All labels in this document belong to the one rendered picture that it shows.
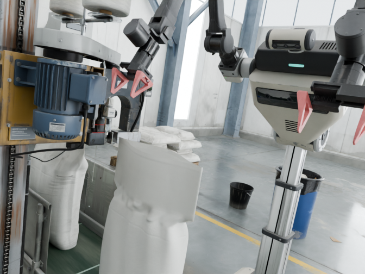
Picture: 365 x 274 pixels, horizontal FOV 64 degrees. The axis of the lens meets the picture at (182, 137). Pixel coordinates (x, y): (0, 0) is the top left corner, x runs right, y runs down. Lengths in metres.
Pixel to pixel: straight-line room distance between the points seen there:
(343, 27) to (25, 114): 0.98
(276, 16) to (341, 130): 3.91
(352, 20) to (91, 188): 1.81
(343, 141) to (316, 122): 7.70
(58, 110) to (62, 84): 0.08
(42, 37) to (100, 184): 1.22
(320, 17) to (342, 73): 9.00
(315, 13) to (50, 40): 9.05
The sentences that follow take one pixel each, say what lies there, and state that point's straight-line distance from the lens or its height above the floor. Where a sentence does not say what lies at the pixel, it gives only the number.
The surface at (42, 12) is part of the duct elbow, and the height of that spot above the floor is 1.99.
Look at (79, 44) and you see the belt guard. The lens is 0.99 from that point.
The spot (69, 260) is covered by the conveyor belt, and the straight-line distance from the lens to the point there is 1.70.
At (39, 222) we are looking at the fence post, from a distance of 1.48.
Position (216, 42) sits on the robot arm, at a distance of 1.28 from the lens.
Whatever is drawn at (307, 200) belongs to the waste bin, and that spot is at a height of 0.42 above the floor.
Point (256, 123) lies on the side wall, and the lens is 9.78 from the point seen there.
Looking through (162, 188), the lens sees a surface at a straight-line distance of 1.10.
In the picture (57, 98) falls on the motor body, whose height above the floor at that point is 1.22.
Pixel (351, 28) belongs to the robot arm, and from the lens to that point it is 0.62.
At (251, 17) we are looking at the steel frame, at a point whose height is 3.80.
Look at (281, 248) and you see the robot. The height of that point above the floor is 0.64.
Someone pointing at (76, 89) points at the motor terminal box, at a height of 1.25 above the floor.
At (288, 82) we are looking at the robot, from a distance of 1.25.
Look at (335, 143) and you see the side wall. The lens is 9.03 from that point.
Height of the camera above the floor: 1.31
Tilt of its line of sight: 9 degrees down
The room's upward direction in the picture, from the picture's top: 9 degrees clockwise
